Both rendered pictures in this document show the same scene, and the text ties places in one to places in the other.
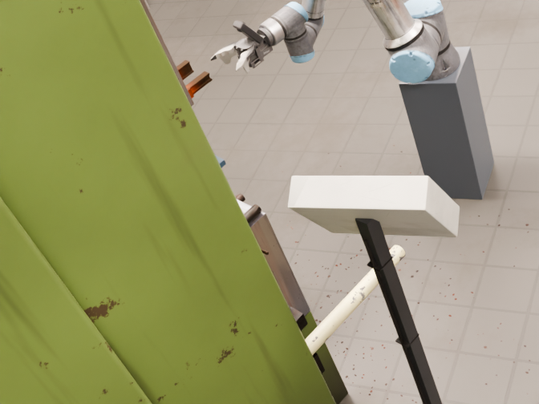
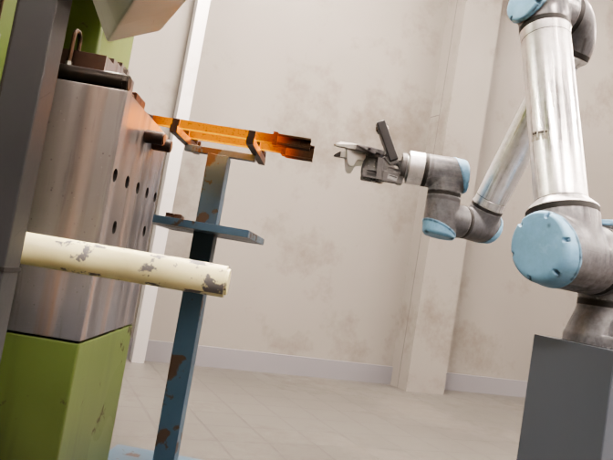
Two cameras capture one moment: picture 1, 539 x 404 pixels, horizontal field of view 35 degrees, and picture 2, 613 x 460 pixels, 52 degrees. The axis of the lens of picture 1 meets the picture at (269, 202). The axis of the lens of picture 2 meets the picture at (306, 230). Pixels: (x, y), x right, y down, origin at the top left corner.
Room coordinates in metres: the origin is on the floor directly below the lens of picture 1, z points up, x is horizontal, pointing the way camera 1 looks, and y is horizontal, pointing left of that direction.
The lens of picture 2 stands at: (1.06, -0.79, 0.65)
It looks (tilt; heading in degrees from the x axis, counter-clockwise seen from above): 4 degrees up; 27
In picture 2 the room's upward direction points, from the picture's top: 10 degrees clockwise
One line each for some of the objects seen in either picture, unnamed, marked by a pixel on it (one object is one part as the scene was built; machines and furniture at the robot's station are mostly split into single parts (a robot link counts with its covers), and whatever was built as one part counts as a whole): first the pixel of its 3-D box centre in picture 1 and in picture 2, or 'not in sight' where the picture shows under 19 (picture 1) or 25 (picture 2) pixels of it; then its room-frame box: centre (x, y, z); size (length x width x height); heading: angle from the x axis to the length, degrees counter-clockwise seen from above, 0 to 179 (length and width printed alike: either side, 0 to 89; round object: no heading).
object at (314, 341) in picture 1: (353, 300); (72, 256); (1.70, -0.10, 0.62); 0.44 x 0.05 x 0.05; 118
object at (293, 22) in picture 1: (288, 20); (445, 174); (2.71, -0.33, 0.98); 0.12 x 0.09 x 0.10; 115
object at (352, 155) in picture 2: (245, 66); (350, 154); (2.55, -0.12, 0.98); 0.09 x 0.03 x 0.06; 151
